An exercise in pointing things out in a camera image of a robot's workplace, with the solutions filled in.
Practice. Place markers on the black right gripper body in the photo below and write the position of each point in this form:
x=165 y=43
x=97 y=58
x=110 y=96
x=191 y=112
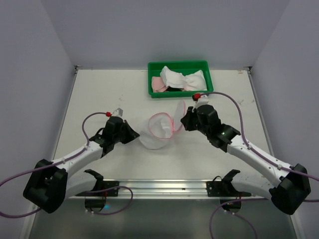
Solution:
x=192 y=119

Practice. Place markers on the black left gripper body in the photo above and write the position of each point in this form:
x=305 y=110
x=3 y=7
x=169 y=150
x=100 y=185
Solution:
x=125 y=133

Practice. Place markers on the white mesh laundry bag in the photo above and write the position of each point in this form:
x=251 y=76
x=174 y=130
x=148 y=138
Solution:
x=159 y=129

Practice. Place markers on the white bra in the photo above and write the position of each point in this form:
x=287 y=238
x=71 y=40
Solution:
x=191 y=82

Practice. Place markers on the pink bra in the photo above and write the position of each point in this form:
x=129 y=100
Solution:
x=158 y=85

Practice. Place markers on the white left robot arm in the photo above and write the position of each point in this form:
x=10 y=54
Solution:
x=51 y=182

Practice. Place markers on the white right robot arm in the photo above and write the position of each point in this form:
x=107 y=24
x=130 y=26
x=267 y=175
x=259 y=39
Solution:
x=285 y=185

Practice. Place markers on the green plastic tray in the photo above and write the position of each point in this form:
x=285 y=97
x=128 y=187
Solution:
x=184 y=67

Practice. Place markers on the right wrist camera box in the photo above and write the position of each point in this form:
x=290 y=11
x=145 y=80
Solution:
x=203 y=100

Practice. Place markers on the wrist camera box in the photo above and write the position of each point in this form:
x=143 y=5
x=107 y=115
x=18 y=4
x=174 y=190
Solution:
x=203 y=100
x=117 y=113

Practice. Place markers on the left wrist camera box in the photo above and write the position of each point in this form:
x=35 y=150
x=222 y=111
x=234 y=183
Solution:
x=117 y=113

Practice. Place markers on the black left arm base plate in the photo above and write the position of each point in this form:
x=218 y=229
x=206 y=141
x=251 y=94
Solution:
x=106 y=189

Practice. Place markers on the aluminium front mounting rail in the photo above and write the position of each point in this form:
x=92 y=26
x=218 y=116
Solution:
x=188 y=189

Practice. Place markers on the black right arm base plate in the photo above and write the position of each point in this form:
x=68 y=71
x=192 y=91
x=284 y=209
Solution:
x=222 y=187

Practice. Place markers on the aluminium table edge frame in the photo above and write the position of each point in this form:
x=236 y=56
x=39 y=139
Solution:
x=188 y=156

